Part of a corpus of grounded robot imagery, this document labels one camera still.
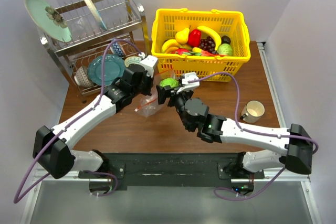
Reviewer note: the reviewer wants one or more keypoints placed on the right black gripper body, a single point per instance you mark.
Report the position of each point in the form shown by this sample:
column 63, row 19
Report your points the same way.
column 178, row 100

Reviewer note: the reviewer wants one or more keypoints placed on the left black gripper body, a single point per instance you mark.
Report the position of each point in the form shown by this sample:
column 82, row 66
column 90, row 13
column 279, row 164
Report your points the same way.
column 145, row 87

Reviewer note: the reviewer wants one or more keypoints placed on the small green lime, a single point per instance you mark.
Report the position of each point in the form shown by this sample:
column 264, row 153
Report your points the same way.
column 171, row 82

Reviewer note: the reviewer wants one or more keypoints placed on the clear orange zip bag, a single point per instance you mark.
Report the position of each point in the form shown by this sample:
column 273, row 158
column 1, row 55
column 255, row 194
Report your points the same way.
column 149, row 104

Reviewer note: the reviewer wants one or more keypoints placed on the watermelon slice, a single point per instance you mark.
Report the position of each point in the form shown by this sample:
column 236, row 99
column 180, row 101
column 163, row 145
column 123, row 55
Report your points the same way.
column 208, row 54

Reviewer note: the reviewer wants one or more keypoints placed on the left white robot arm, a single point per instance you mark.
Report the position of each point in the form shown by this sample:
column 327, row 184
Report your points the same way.
column 53, row 148

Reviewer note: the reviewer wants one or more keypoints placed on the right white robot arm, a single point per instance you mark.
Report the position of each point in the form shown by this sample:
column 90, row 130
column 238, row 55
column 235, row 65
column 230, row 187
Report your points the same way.
column 290, row 148

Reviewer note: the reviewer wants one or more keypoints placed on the yellow interior patterned bowl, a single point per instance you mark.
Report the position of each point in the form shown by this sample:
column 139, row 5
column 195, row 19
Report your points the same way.
column 132, row 60

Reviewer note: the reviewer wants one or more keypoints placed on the teal scalloped plate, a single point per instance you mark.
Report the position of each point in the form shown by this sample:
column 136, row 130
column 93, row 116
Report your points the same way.
column 114, row 67

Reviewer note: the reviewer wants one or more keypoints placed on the blue zigzag patterned cup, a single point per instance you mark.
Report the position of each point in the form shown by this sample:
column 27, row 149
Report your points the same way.
column 117, row 48

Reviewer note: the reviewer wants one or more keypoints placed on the red dragon fruit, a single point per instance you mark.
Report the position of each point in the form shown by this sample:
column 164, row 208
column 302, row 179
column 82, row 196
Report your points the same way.
column 182, row 51

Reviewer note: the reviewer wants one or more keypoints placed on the yellow banana bunch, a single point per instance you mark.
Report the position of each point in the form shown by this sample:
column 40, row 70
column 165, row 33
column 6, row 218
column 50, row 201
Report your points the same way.
column 174, row 45

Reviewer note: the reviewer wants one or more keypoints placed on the corn cob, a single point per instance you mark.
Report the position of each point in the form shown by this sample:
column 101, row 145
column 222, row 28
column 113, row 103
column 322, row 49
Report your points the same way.
column 197, row 51

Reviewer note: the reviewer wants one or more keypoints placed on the patterned cup on rack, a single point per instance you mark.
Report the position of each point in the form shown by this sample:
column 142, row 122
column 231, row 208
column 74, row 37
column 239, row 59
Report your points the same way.
column 81, row 78

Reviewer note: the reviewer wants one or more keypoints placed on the cream mug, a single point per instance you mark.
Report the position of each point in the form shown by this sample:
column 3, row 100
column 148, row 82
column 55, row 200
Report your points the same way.
column 252, row 111

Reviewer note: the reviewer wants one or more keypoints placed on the yellow pear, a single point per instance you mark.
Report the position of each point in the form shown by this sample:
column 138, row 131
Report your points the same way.
column 182, row 36

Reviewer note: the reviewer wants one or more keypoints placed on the steel two-tier dish rack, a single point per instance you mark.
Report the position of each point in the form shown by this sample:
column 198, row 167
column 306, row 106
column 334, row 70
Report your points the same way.
column 122, row 18

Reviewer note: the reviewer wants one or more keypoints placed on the red bell pepper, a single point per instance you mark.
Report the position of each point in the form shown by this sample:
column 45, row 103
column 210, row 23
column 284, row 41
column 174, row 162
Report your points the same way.
column 194, row 38

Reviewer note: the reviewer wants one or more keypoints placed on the yellow plastic basket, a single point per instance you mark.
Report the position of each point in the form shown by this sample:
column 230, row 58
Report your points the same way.
column 168, row 22

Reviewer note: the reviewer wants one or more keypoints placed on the dark purple grapes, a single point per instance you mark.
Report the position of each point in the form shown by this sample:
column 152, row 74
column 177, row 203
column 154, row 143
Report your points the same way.
column 208, row 45

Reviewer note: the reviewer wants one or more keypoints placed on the green cabbage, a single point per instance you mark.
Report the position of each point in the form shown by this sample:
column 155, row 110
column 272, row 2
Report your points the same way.
column 225, row 49

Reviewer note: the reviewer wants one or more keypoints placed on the cream and blue plate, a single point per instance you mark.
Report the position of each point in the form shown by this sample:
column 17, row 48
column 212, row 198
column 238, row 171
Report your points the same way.
column 96, row 15

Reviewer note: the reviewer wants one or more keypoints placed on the long yellow banana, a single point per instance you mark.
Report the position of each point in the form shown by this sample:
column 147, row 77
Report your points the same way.
column 213, row 34

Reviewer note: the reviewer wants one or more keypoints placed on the dark avocado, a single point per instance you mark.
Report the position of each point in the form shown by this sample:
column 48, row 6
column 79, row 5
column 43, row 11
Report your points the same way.
column 225, row 40

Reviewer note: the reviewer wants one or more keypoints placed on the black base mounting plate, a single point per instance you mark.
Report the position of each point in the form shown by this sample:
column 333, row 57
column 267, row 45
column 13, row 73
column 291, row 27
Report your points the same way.
column 173, row 170

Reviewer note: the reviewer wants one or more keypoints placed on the mint green floral plate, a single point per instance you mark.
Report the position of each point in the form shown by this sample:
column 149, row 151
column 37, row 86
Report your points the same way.
column 49, row 20

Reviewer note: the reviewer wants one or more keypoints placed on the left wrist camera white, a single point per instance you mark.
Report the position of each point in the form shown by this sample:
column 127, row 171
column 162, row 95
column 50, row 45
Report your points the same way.
column 149, row 64

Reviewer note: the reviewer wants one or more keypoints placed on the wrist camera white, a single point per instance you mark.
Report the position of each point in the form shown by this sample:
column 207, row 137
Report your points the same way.
column 149, row 64
column 188, row 82

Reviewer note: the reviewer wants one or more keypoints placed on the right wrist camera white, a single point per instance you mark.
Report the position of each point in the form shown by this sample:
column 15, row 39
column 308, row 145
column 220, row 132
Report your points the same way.
column 188, row 82

